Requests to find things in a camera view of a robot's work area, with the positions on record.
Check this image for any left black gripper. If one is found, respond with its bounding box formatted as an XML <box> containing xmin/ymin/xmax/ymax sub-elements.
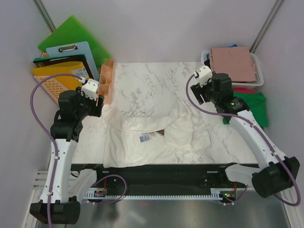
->
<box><xmin>75</xmin><ymin>86</ymin><xmax>105</xmax><ymax>120</ymax></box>

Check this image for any white printed t shirt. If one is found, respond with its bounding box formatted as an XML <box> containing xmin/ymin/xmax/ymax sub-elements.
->
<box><xmin>103</xmin><ymin>100</ymin><xmax>211</xmax><ymax>168</ymax></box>

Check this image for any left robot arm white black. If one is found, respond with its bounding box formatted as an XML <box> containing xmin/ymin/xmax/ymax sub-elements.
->
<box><xmin>29</xmin><ymin>88</ymin><xmax>104</xmax><ymax>227</ymax></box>

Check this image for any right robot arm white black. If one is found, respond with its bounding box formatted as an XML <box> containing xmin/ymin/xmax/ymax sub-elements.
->
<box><xmin>186</xmin><ymin>74</ymin><xmax>301</xmax><ymax>207</ymax></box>

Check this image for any red t shirt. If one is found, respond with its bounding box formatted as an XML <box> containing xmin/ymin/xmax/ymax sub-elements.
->
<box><xmin>233</xmin><ymin>88</ymin><xmax>256</xmax><ymax>94</ymax></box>

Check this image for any black garment in basket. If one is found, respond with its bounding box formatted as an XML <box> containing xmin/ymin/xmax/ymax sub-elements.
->
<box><xmin>204</xmin><ymin>59</ymin><xmax>210</xmax><ymax>67</ymax></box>

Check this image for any yellow folder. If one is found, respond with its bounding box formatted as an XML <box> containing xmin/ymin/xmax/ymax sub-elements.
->
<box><xmin>31</xmin><ymin>61</ymin><xmax>95</xmax><ymax>93</ymax></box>

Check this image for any peach compartment organizer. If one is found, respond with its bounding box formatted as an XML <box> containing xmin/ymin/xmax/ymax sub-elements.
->
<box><xmin>98</xmin><ymin>59</ymin><xmax>115</xmax><ymax>105</ymax></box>

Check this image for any black folder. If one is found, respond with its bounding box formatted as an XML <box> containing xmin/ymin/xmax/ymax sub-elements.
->
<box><xmin>33</xmin><ymin>54</ymin><xmax>94</xmax><ymax>79</ymax></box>

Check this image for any orange mesh file holder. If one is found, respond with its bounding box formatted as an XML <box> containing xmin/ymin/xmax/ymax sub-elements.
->
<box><xmin>34</xmin><ymin>52</ymin><xmax>98</xmax><ymax>105</ymax></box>

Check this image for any pink folded t shirt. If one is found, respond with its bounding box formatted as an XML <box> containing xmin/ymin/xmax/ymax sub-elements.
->
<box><xmin>209</xmin><ymin>46</ymin><xmax>256</xmax><ymax>82</ymax></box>

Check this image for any green t shirt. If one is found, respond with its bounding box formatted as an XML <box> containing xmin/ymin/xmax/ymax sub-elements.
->
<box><xmin>234</xmin><ymin>92</ymin><xmax>269</xmax><ymax>128</ymax></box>

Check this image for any white laundry basket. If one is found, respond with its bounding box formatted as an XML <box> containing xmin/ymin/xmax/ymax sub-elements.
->
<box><xmin>201</xmin><ymin>48</ymin><xmax>265</xmax><ymax>90</ymax></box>

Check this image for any light blue clipboard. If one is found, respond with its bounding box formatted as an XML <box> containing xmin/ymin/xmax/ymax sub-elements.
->
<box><xmin>46</xmin><ymin>41</ymin><xmax>99</xmax><ymax>81</ymax></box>

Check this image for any green plastic board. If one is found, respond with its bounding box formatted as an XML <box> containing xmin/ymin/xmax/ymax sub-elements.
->
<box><xmin>38</xmin><ymin>15</ymin><xmax>111</xmax><ymax>67</ymax></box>

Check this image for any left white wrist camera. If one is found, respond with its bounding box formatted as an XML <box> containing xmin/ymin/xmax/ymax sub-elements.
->
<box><xmin>79</xmin><ymin>77</ymin><xmax>100</xmax><ymax>101</ymax></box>

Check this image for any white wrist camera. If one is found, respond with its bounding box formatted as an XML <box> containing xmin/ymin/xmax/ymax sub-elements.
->
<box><xmin>194</xmin><ymin>65</ymin><xmax>213</xmax><ymax>87</ymax></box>
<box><xmin>79</xmin><ymin>77</ymin><xmax>100</xmax><ymax>101</ymax></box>

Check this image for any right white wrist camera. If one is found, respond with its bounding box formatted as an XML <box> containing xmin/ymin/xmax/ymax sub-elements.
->
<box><xmin>194</xmin><ymin>65</ymin><xmax>213</xmax><ymax>87</ymax></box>

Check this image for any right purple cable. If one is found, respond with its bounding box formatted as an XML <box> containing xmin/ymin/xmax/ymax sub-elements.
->
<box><xmin>185</xmin><ymin>73</ymin><xmax>300</xmax><ymax>207</ymax></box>

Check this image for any purple cable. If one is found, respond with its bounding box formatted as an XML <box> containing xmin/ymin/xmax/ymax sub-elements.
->
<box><xmin>185</xmin><ymin>73</ymin><xmax>300</xmax><ymax>207</ymax></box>
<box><xmin>30</xmin><ymin>73</ymin><xmax>84</xmax><ymax>225</ymax></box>

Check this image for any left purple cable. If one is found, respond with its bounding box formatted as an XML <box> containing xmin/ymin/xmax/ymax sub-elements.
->
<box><xmin>30</xmin><ymin>73</ymin><xmax>84</xmax><ymax>225</ymax></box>

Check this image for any white cable duct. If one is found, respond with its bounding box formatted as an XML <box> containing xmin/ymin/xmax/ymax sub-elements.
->
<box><xmin>84</xmin><ymin>188</ymin><xmax>223</xmax><ymax>200</ymax></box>

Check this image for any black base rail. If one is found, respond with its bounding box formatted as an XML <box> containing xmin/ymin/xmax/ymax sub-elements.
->
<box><xmin>71</xmin><ymin>164</ymin><xmax>245</xmax><ymax>195</ymax></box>

